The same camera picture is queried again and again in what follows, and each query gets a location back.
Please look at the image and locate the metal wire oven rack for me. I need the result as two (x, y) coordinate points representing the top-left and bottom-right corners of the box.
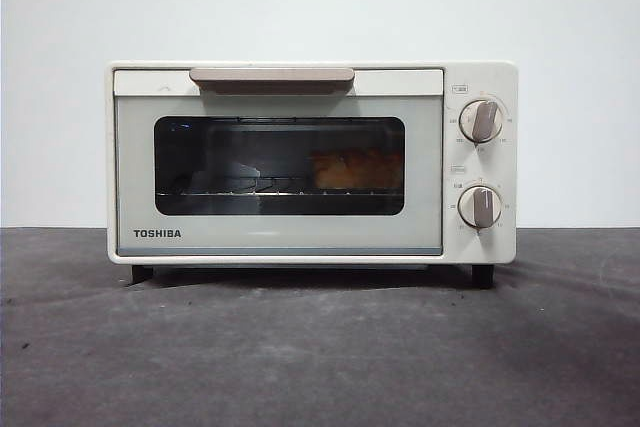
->
(156, 175), (404, 199)

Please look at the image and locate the white toaster oven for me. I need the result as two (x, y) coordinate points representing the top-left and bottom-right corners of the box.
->
(104, 60), (519, 290)

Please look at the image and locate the golden bread loaf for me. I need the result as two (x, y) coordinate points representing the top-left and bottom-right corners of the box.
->
(309, 146), (404, 192)

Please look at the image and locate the taupe timer knob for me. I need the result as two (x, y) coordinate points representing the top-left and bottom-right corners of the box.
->
(457, 185), (503, 229)

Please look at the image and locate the oven door with taupe handle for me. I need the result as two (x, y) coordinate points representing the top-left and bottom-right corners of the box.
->
(113, 66), (445, 258)

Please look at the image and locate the taupe temperature knob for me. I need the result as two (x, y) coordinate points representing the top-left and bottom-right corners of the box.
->
(458, 98), (504, 144)

